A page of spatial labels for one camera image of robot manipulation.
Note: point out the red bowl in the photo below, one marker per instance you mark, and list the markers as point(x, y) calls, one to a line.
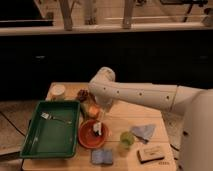
point(87, 137)

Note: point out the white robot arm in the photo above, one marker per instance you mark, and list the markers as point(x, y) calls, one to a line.
point(195, 104)

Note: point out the wooden block brush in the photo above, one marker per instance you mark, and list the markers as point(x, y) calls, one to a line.
point(150, 154)

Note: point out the brown pinecone toy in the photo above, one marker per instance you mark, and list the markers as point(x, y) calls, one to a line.
point(82, 95)

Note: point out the orange toy fruit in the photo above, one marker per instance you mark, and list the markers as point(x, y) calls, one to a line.
point(94, 111)

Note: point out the white cup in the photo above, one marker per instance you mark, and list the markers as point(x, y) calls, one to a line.
point(58, 92)

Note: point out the small green cup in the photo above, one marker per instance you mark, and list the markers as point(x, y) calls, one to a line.
point(127, 139)

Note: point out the blue folded cloth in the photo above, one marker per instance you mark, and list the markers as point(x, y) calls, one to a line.
point(144, 133)

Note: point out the metal fork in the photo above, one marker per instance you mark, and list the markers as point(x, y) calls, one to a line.
point(50, 117)

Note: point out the blue sponge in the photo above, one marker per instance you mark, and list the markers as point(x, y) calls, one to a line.
point(102, 156)

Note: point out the green plastic tray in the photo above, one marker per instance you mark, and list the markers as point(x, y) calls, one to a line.
point(52, 138)

